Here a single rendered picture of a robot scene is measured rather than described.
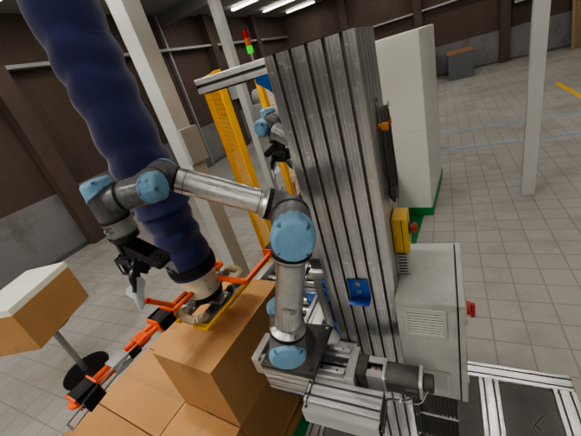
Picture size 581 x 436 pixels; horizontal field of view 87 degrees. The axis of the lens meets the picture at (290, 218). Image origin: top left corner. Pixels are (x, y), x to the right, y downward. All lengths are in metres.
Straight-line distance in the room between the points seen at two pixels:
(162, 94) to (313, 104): 2.02
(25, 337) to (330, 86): 2.85
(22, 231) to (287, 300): 6.16
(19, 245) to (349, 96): 6.36
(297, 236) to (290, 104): 0.37
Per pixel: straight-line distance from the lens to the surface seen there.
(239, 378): 1.68
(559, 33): 15.45
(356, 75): 0.84
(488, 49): 15.09
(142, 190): 0.81
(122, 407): 2.29
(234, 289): 1.63
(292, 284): 0.87
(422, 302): 1.09
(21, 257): 6.80
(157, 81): 2.79
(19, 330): 3.12
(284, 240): 0.77
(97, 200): 0.86
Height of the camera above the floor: 1.99
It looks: 25 degrees down
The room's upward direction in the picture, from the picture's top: 17 degrees counter-clockwise
